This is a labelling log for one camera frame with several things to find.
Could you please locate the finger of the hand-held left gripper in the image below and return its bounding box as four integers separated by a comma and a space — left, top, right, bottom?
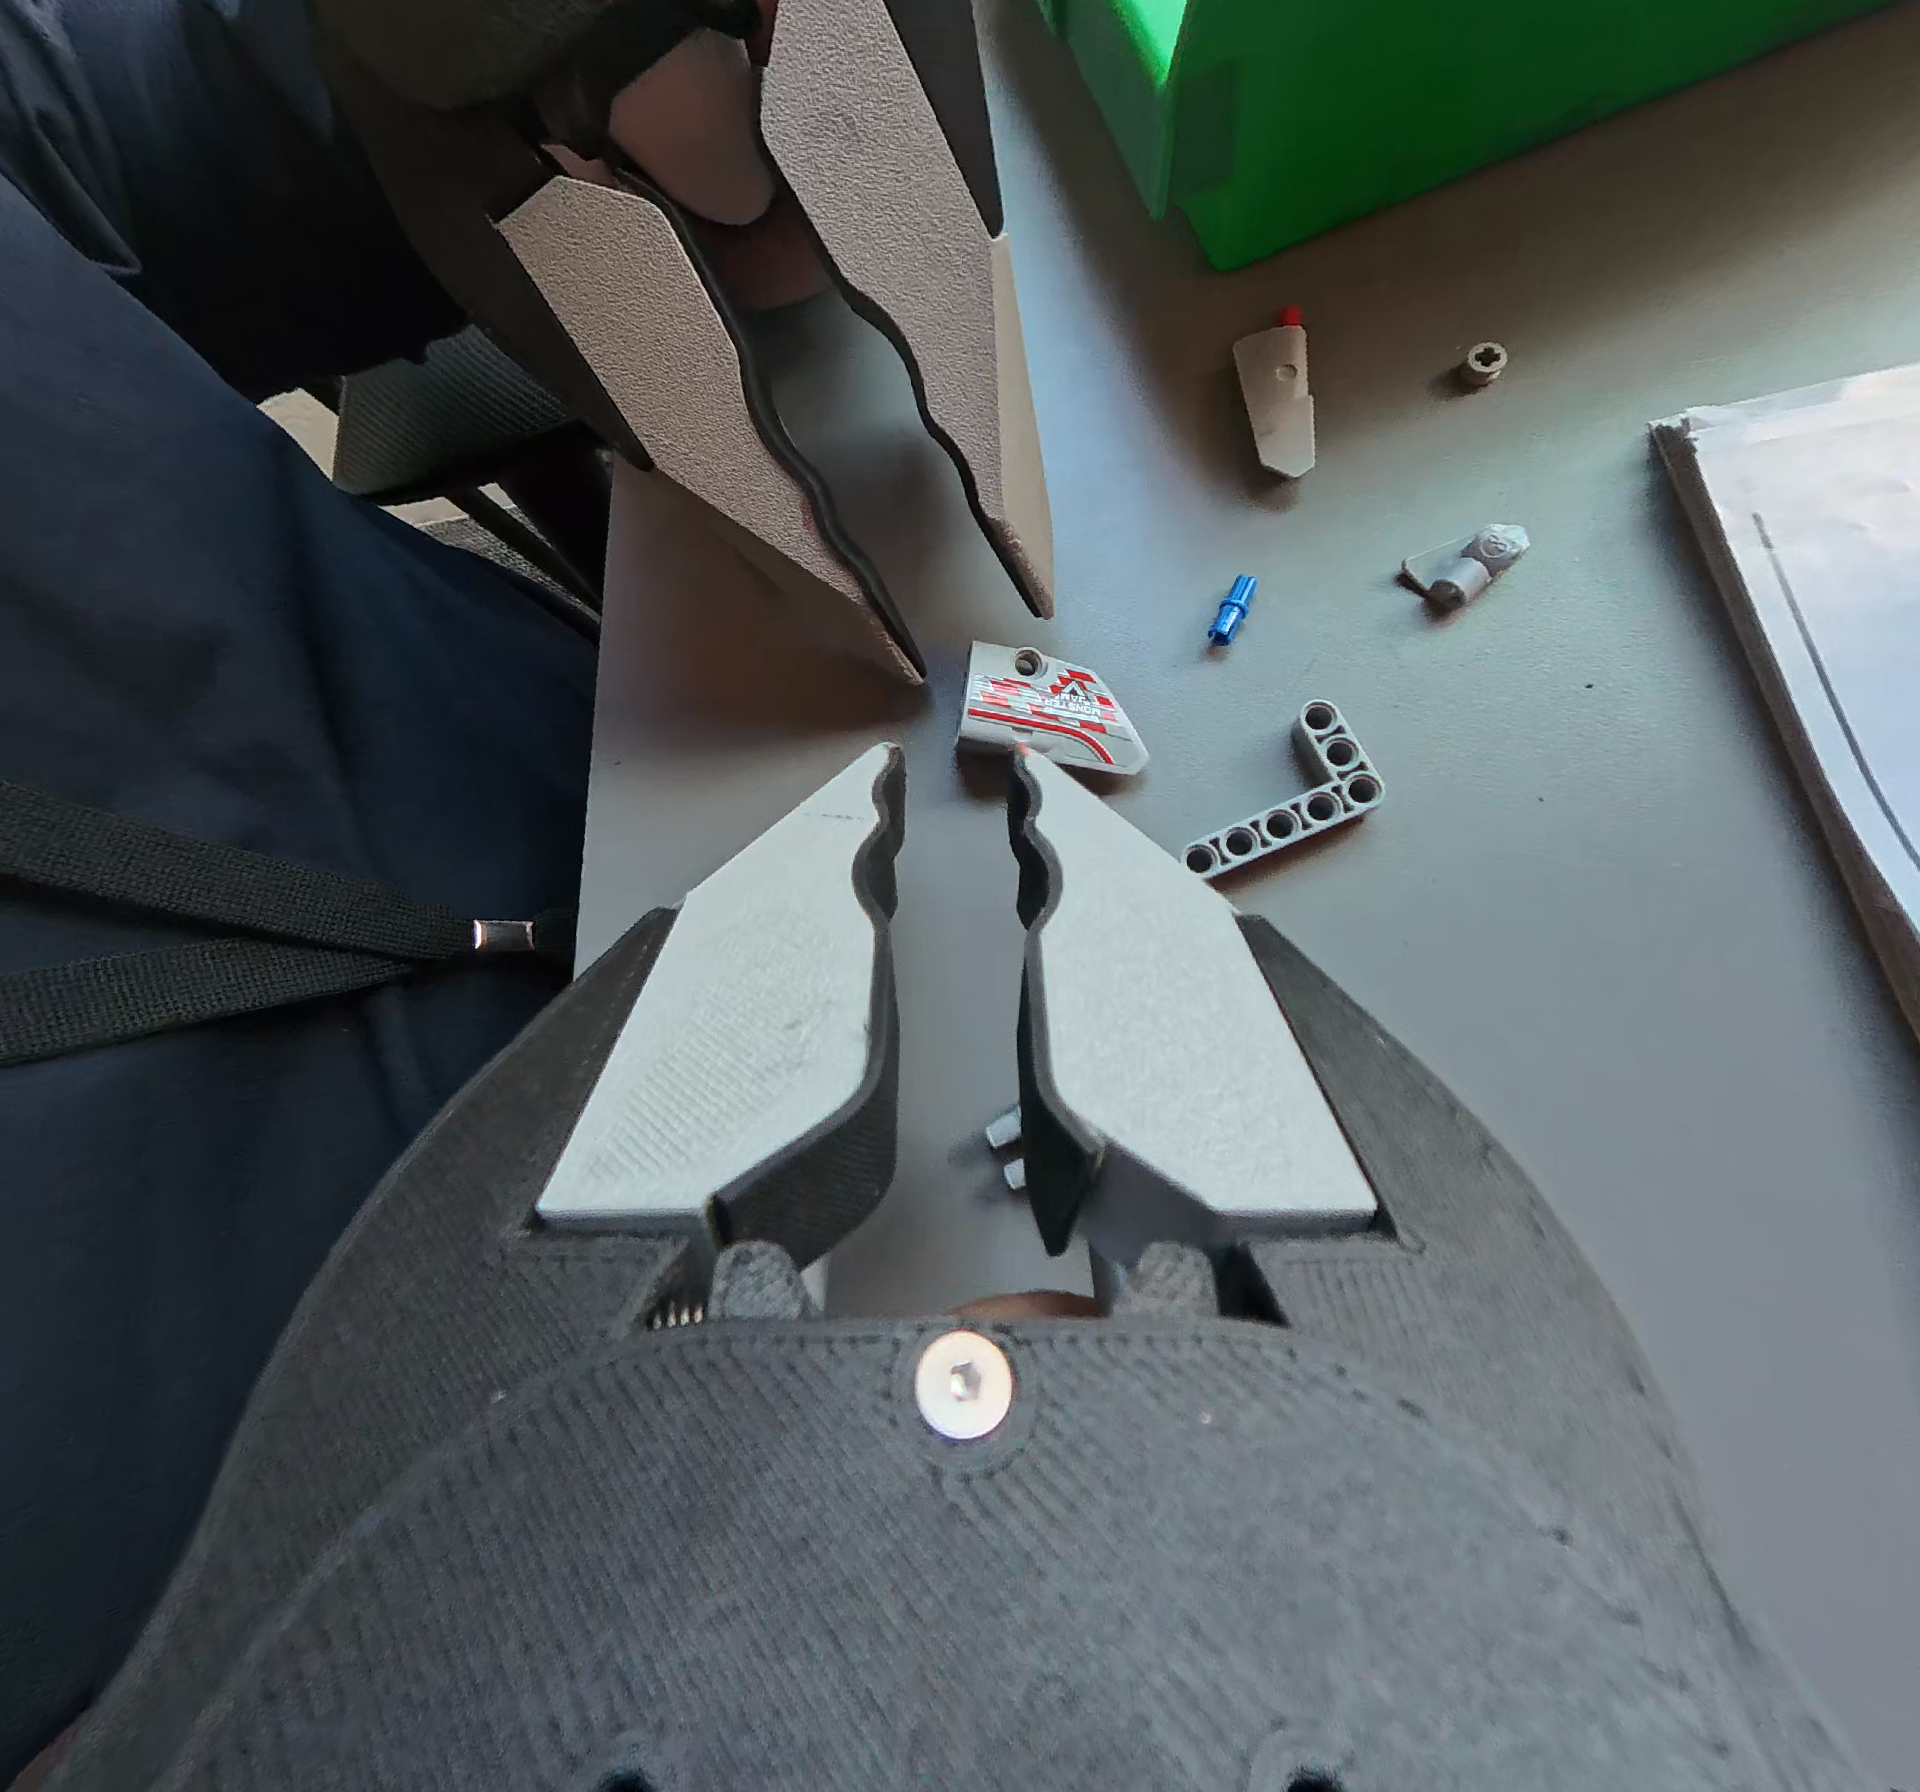
499, 170, 926, 688
760, 0, 1057, 621

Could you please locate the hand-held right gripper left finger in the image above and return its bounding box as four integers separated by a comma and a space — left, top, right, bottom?
534, 740, 911, 1269

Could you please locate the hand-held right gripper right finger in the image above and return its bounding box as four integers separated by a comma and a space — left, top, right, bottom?
1004, 752, 1379, 1265

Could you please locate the grey red printed lego panel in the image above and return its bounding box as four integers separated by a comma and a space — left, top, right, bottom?
957, 640, 1154, 780

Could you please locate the grey angled lego beam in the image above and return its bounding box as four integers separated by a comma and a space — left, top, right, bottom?
1182, 700, 1385, 879

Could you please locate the grey lego panel red pin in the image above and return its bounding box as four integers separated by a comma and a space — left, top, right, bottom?
1232, 307, 1319, 481

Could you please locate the small grey lego connector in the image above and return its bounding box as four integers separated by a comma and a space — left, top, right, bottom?
1401, 521, 1532, 609

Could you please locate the lego instruction booklet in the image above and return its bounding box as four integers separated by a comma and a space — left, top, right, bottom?
1650, 363, 1920, 1045

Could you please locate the person's left hand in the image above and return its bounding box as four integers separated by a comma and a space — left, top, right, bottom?
727, 208, 835, 314

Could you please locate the grey mesh chair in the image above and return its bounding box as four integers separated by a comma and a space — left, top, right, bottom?
255, 322, 608, 640

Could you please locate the person's navy clothing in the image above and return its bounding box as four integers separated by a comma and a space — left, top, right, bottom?
0, 0, 602, 1780

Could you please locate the green plastic bin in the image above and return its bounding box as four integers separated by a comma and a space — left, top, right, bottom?
974, 0, 1920, 273

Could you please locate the black strap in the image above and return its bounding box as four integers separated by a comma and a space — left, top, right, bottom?
0, 778, 577, 1070

